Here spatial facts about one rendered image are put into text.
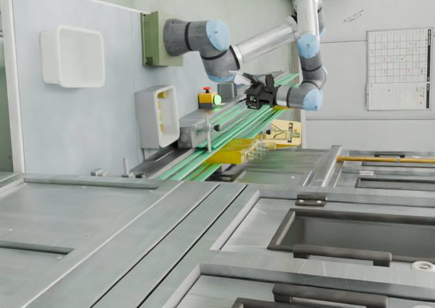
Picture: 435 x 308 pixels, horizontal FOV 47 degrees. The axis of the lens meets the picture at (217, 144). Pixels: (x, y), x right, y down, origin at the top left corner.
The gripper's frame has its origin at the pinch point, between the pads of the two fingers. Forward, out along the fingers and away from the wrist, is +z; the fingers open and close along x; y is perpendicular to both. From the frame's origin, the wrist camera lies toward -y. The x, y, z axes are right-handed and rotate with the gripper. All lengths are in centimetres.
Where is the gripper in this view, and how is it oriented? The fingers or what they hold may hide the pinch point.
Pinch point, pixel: (233, 87)
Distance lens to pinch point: 192.7
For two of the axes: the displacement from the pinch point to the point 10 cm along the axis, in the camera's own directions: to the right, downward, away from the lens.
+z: -8.6, -1.6, 4.8
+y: -4.6, 6.4, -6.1
